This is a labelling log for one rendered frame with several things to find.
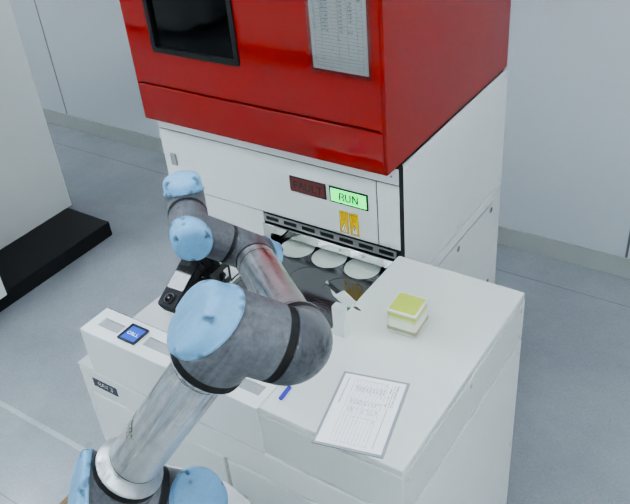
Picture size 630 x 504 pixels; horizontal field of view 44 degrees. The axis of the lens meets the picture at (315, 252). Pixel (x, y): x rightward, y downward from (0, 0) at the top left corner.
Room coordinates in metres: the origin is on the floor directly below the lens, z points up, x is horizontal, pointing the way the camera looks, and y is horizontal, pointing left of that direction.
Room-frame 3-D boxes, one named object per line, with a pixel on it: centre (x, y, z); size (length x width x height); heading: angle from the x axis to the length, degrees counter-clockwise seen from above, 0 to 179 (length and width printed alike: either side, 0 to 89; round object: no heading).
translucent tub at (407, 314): (1.38, -0.20, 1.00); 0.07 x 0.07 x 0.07; 57
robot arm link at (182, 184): (1.31, 0.24, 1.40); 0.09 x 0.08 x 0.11; 8
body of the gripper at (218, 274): (1.32, 0.23, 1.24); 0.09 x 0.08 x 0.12; 143
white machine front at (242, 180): (1.92, 0.10, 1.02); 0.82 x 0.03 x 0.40; 53
